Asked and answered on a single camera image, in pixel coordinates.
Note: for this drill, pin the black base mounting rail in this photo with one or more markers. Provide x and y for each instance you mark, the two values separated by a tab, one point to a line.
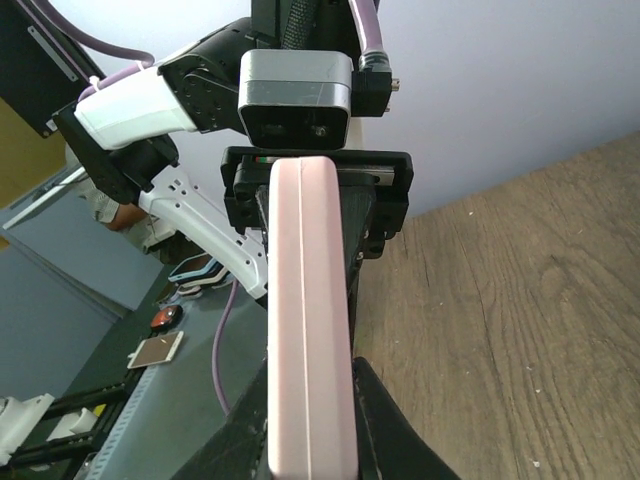
82	425

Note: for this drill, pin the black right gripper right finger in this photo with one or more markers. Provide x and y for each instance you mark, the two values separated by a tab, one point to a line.
388	447

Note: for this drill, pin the stack of phone cases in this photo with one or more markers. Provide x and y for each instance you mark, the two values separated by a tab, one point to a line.
196	273

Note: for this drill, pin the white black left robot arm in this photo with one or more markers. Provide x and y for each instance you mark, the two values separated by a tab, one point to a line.
192	139

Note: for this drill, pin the red black computer mouse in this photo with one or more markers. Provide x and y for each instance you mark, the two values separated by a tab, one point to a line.
167	318

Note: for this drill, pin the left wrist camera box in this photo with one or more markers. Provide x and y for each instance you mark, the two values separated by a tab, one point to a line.
295	99

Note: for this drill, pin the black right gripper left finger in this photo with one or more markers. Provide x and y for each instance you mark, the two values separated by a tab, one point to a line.
238	450

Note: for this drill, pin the plain pink phone case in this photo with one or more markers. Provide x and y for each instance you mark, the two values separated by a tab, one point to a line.
311	430

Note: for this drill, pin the light blue slotted strip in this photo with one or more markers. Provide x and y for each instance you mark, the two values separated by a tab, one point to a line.
94	466

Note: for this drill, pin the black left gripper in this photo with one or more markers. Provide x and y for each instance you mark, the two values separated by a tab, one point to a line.
374	198

